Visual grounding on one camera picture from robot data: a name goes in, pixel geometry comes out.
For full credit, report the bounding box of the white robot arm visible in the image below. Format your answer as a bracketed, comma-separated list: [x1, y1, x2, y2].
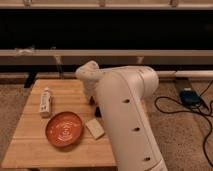
[75, 61, 168, 171]

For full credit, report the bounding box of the white sponge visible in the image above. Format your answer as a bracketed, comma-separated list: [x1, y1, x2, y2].
[86, 119, 105, 139]

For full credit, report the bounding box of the orange bowl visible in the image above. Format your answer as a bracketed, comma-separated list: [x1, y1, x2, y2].
[45, 112, 83, 148]

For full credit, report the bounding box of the white bottle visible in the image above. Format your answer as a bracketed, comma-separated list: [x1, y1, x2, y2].
[39, 87, 52, 118]

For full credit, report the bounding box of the blue power adapter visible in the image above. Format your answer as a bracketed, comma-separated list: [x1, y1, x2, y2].
[179, 90, 200, 106]

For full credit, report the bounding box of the black cable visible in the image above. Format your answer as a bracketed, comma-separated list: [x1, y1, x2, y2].
[153, 79, 213, 168]

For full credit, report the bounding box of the white rail beam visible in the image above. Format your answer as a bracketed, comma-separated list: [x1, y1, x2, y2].
[0, 49, 213, 57]

